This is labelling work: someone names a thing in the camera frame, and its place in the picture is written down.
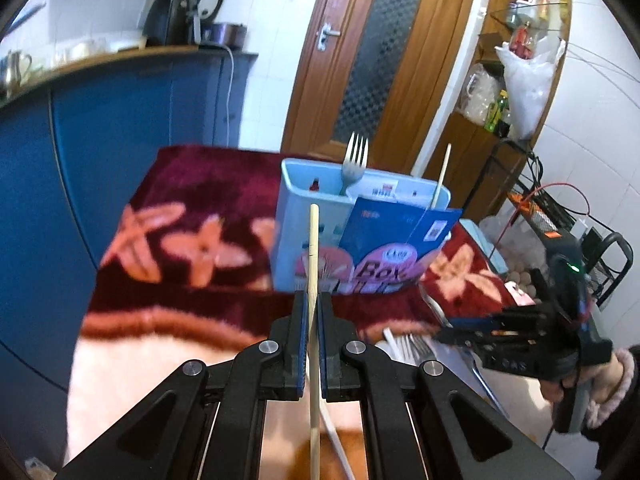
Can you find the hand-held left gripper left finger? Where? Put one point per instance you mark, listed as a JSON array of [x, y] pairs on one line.
[[300, 345]]

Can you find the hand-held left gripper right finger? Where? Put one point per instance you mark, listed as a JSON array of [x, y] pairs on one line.
[[324, 345]]

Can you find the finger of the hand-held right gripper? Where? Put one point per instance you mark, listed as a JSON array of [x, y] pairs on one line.
[[480, 342], [500, 322]]

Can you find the wooden chopstick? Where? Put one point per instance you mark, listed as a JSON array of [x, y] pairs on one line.
[[442, 175], [314, 240]]

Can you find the light blue utensil holder box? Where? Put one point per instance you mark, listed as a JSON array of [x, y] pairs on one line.
[[295, 220]]

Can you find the person's right forearm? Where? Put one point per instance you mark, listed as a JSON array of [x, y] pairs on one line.
[[620, 410]]

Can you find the person's right hand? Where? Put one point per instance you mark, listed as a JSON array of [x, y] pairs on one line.
[[600, 377]]

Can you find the pink phone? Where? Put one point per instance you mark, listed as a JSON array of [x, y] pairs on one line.
[[520, 294]]

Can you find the metal fork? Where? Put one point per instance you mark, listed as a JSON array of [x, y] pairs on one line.
[[354, 170], [417, 349]]

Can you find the pile of eggs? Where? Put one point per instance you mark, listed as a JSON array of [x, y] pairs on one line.
[[520, 260]]

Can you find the white chopstick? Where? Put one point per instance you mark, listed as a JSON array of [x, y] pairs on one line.
[[334, 435], [391, 342]]

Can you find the light blue container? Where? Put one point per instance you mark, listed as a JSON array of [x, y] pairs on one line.
[[487, 247]]

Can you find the blue and pink card sleeve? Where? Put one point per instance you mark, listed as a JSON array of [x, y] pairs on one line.
[[390, 240]]

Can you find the wooden shelf unit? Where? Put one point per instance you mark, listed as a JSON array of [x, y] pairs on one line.
[[465, 160]]

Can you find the red floral fleece blanket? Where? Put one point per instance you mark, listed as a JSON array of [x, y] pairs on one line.
[[190, 195]]

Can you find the green bottle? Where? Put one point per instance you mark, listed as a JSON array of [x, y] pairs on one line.
[[494, 115]]

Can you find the white plastic bag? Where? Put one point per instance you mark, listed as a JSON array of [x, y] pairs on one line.
[[530, 90]]

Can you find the wooden door with glass pane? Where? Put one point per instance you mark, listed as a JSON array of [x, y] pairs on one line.
[[320, 110]]

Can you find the blue base cabinet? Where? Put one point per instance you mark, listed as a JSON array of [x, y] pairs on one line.
[[125, 135]]

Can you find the black rice cooker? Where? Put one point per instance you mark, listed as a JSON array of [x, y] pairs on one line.
[[225, 35]]

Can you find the black air fryer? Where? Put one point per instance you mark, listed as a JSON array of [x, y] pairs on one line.
[[165, 20]]

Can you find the metal kettle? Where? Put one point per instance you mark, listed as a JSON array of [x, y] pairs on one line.
[[15, 70]]

